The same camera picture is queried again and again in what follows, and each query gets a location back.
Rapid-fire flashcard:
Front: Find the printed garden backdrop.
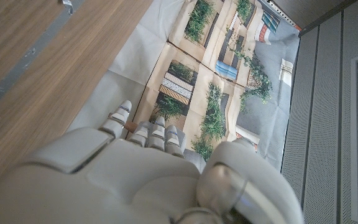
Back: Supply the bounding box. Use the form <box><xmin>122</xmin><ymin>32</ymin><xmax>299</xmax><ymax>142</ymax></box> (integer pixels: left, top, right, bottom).
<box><xmin>67</xmin><ymin>0</ymin><xmax>301</xmax><ymax>172</ymax></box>

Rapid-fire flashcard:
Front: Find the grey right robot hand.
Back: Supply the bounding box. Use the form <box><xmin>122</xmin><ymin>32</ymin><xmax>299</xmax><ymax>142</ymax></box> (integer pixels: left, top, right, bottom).
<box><xmin>0</xmin><ymin>99</ymin><xmax>306</xmax><ymax>224</ymax></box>

